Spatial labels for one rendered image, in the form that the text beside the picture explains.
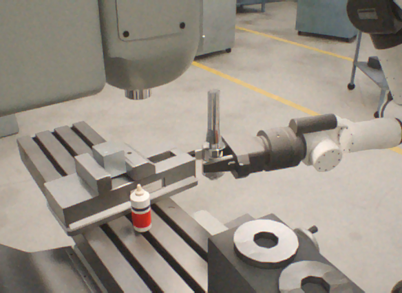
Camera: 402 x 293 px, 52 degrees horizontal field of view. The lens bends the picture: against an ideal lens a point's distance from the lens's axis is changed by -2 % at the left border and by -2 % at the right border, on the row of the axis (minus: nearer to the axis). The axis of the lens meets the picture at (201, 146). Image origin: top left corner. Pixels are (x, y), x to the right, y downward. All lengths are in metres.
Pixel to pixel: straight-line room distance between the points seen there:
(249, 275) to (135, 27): 0.37
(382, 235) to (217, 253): 2.05
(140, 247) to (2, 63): 0.50
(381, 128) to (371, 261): 1.48
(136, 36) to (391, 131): 0.62
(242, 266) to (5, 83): 0.37
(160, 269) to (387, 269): 1.70
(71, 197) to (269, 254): 0.51
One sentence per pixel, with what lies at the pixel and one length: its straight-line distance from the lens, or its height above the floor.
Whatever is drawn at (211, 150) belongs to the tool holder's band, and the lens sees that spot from 0.80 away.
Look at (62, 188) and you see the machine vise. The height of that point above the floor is 1.03.
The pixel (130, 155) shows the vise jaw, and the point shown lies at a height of 1.07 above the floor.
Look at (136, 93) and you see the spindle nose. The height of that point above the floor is 1.29.
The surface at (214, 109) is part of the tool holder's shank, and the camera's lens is 0.78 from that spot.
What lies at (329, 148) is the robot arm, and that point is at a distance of 0.87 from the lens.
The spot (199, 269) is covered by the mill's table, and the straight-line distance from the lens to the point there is 0.83.
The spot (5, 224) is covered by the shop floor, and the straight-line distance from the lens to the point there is 2.72.
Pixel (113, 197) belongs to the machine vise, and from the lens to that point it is 0.96.
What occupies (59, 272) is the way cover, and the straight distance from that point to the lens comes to 0.96.
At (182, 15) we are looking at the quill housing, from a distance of 0.64.
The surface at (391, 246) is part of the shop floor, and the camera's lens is 2.54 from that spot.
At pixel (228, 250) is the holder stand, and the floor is 1.15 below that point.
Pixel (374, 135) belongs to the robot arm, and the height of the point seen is 1.14.
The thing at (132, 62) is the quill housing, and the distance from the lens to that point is 0.62.
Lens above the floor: 1.55
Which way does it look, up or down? 28 degrees down
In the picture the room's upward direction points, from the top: straight up
